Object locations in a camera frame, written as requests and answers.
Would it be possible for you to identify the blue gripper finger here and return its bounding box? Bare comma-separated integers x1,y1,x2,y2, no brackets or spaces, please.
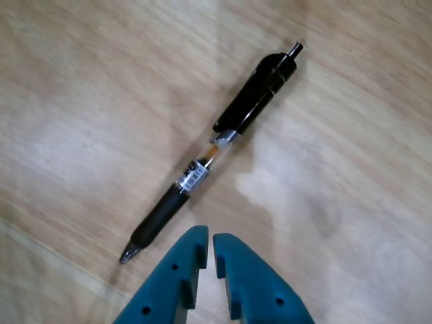
212,233,317,324
113,225,209,324

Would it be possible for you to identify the black grip retractable pen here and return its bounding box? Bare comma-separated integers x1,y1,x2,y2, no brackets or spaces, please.
119,40,306,265

